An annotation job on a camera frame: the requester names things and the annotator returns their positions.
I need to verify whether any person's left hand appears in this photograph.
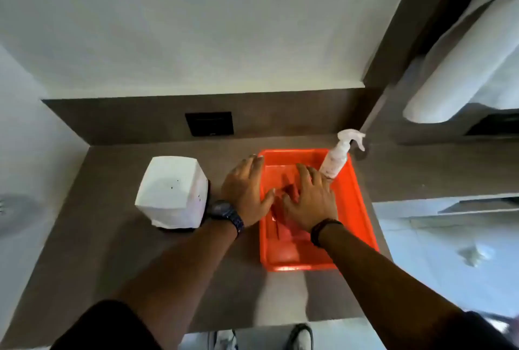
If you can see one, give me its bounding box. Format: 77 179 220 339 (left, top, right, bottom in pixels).
221 154 277 228

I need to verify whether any person's right hand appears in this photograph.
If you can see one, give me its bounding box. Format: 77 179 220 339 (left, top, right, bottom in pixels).
282 163 340 233

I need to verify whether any person's left forearm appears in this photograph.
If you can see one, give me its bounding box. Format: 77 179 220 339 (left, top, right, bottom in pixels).
115 219 238 350

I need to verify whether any person's right forearm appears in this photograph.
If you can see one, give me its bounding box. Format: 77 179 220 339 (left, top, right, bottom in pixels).
320 224 467 350

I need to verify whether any dark wrist watch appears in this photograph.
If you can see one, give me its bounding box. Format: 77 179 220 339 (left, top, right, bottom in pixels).
206 200 245 237

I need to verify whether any white spray bottle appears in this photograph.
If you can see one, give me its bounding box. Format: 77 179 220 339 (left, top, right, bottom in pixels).
319 129 366 180

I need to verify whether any orange plastic tray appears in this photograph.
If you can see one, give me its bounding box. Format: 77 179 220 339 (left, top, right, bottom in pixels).
258 148 380 272

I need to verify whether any white square box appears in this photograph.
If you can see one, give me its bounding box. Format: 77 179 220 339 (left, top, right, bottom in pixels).
135 156 209 230

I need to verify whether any person's right shoe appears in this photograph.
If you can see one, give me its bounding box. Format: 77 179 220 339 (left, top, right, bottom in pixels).
285 323 314 350

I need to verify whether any person's shoe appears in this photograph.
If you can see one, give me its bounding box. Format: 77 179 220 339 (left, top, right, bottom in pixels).
285 323 314 350
208 329 238 350

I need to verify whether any white sink basin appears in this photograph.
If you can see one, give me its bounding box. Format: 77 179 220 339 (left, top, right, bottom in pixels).
372 196 519 319

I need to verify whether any person's left shoe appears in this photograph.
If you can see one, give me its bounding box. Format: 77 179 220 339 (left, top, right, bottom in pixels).
208 329 238 350

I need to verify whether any metal sink drain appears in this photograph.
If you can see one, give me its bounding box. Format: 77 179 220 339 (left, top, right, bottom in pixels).
458 242 498 268

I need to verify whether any black left sleeve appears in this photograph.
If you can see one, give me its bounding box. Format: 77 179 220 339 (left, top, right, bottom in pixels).
50 300 164 350

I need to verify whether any black sleeve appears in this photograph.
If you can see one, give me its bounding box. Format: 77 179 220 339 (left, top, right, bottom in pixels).
50 300 164 350
429 311 519 350

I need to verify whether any white hanging towel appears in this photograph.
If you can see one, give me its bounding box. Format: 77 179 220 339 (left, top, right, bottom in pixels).
402 0 519 124

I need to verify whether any black right sleeve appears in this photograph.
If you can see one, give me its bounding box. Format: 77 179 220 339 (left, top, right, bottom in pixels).
429 311 519 350

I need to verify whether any dark beaded bracelet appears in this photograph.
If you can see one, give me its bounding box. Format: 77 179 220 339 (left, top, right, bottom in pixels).
310 218 344 248

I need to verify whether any black wall plate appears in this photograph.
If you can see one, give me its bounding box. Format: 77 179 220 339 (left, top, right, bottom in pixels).
185 111 234 137

